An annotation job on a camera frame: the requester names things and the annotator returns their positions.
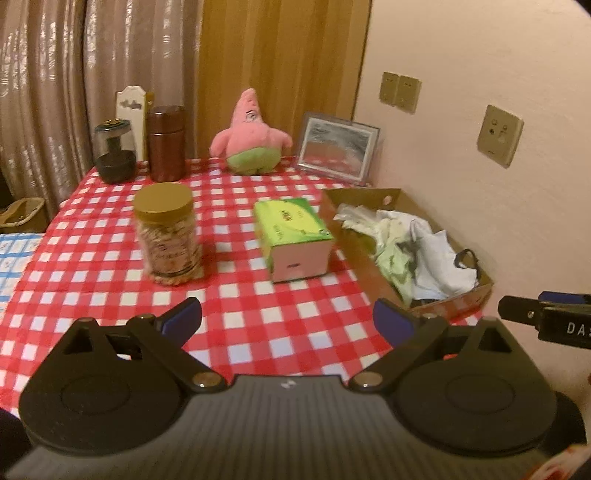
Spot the dark glass jar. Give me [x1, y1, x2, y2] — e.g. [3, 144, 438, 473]
[95, 119, 138, 184]

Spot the green tissue box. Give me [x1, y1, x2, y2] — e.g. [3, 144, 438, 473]
[254, 198, 334, 283]

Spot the white cloth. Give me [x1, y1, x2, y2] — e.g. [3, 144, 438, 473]
[376, 210, 416, 245]

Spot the framed picture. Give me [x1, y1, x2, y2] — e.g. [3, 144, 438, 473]
[295, 112, 382, 185]

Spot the brown cardboard box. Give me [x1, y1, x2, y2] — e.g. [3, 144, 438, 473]
[320, 187, 495, 319]

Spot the beige wall socket plate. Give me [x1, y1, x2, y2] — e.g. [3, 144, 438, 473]
[476, 104, 525, 169]

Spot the nut jar with gold lid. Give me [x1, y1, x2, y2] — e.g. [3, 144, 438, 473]
[133, 182, 204, 287]

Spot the beige wall switch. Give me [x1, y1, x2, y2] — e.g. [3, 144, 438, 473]
[379, 71, 400, 107]
[396, 75, 422, 114]

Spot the white wooden board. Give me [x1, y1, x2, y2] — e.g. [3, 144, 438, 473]
[115, 85, 155, 162]

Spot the wooden wardrobe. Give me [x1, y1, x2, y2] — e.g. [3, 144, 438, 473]
[196, 0, 372, 160]

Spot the pink starfish plush toy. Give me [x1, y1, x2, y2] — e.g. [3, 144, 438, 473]
[209, 88, 294, 176]

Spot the blue patterned bedsheet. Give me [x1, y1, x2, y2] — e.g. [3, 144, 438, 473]
[0, 232, 44, 315]

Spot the brown cylindrical canister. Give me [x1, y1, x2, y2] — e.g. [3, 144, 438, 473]
[147, 105, 188, 183]

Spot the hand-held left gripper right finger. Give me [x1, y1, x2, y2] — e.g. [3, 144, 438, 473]
[347, 298, 527, 394]

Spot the beige patterned curtain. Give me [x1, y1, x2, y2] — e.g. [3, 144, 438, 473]
[0, 0, 88, 217]
[83, 0, 204, 160]

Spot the woven basket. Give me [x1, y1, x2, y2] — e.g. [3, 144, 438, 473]
[0, 197, 47, 234]

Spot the red white checkered tablecloth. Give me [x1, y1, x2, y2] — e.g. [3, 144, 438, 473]
[0, 156, 483, 416]

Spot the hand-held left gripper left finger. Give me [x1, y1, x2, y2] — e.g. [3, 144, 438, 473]
[55, 296, 228, 394]

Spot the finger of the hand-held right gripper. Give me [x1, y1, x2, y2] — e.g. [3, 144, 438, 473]
[538, 291, 591, 305]
[498, 295, 542, 328]

